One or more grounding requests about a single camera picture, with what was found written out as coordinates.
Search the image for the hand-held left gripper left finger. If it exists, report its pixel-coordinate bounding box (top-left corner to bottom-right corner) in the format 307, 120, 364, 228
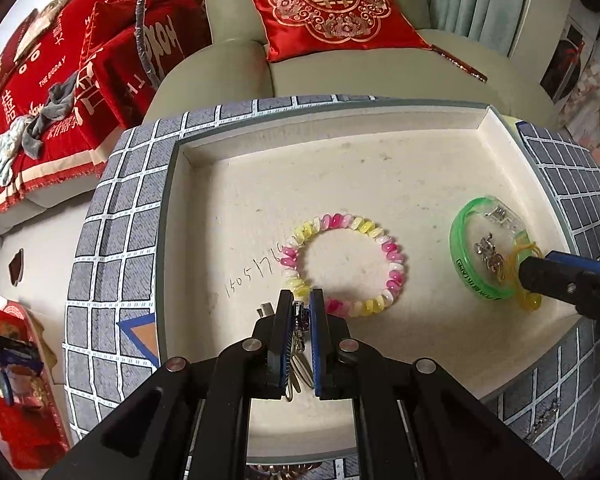
42, 287, 296, 480

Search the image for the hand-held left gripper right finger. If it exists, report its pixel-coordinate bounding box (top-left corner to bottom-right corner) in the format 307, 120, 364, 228
309, 287, 563, 480

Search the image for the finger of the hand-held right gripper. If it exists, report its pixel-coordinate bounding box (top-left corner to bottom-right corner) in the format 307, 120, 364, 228
546, 250, 600, 282
518, 256, 600, 344

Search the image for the metal key ring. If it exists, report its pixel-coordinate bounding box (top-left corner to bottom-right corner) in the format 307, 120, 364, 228
284, 301, 315, 402

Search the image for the yellow hair tie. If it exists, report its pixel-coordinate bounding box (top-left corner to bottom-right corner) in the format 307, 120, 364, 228
495, 242, 544, 311

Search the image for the silver ring ornament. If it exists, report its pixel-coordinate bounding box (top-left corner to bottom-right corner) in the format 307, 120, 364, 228
473, 232, 497, 257

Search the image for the clear plastic hair clip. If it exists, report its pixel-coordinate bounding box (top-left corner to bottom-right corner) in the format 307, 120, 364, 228
480, 200, 526, 234

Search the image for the green plastic bangle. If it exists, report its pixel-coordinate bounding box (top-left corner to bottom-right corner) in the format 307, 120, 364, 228
448, 195, 534, 304

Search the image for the pink yellow bead bracelet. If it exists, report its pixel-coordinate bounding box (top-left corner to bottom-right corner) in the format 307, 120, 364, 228
279, 214, 406, 319

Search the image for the shallow grey tray box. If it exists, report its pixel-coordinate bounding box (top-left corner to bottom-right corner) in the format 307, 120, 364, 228
156, 100, 600, 467

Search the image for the silver rhinestone hair clip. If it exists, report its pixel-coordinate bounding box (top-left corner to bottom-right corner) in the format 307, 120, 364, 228
530, 400, 564, 434

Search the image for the grey checkered tablecloth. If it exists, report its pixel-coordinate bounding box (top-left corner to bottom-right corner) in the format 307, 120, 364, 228
62, 92, 600, 480

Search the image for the red gift bag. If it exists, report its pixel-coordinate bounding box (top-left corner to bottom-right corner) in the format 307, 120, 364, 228
0, 300, 74, 467

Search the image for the grey sofa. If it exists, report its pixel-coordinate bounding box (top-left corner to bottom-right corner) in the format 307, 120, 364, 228
0, 157, 108, 235

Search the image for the pale green curtain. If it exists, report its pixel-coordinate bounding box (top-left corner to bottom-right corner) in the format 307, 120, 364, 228
417, 0, 539, 57

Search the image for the red embroidered cushion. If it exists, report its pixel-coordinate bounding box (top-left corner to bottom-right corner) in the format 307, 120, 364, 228
238, 0, 433, 64

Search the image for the grey garment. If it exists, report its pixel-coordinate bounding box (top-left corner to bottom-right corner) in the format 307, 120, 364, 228
22, 72, 82, 157

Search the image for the red velvet cushion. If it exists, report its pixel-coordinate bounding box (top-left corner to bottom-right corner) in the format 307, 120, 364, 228
79, 1, 147, 128

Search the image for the beige recliner armchair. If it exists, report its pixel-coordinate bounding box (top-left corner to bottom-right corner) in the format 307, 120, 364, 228
142, 0, 556, 128

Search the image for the red printed sofa blanket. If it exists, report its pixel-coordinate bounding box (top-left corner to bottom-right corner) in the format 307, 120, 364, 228
0, 0, 213, 216

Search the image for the photo print pillow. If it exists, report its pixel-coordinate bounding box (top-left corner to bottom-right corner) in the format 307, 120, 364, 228
10, 0, 77, 67

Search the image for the brown gold bead bracelet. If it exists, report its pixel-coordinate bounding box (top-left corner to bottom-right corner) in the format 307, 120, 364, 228
247, 462, 326, 480

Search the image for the braided camera pole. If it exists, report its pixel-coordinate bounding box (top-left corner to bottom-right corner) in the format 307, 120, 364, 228
132, 0, 164, 89

